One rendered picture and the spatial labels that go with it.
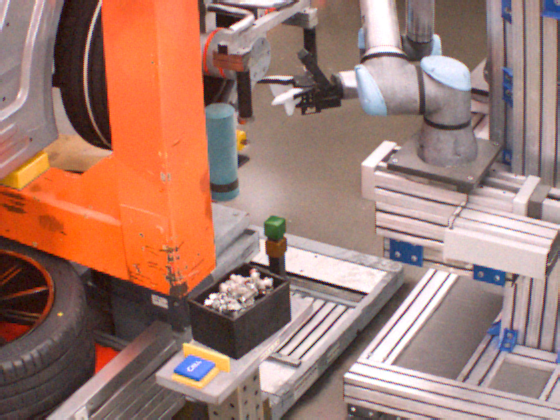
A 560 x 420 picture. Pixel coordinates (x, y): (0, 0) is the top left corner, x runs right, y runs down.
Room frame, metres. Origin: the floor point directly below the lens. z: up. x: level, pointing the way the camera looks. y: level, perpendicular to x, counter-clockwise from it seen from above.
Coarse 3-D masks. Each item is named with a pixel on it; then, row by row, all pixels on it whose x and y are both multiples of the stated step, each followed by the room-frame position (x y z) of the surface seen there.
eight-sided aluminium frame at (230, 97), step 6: (252, 12) 3.24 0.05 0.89; (258, 12) 3.24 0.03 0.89; (264, 12) 3.26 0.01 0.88; (258, 18) 3.24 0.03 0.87; (264, 36) 3.26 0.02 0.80; (234, 84) 3.19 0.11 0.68; (252, 84) 3.19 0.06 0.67; (228, 90) 3.18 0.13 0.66; (234, 90) 3.19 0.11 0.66; (252, 90) 3.19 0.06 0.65; (228, 96) 3.17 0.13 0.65; (234, 96) 3.19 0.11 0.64; (222, 102) 3.16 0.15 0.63; (228, 102) 3.16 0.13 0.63; (234, 102) 3.17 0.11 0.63; (234, 108) 3.13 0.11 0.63; (234, 114) 3.11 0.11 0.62
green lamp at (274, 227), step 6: (270, 216) 2.45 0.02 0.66; (276, 216) 2.45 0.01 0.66; (264, 222) 2.43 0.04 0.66; (270, 222) 2.43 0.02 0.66; (276, 222) 2.43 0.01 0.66; (282, 222) 2.43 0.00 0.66; (264, 228) 2.43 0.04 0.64; (270, 228) 2.42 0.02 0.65; (276, 228) 2.41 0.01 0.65; (282, 228) 2.43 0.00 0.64; (264, 234) 2.43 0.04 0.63; (270, 234) 2.42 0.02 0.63; (276, 234) 2.41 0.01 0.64; (282, 234) 2.43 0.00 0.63
